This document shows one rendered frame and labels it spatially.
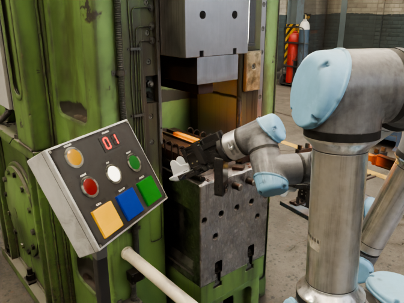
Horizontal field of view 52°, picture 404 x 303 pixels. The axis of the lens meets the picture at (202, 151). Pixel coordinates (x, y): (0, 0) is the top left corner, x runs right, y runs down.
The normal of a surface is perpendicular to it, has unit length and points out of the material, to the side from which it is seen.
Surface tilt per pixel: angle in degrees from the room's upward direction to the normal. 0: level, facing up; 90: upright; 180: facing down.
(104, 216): 60
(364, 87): 80
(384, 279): 8
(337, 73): 55
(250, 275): 90
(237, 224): 90
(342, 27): 90
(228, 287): 90
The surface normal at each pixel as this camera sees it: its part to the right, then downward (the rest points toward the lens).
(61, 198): -0.43, 0.29
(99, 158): 0.78, -0.36
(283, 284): 0.00, -0.95
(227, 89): -0.77, 0.21
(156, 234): 0.64, 0.25
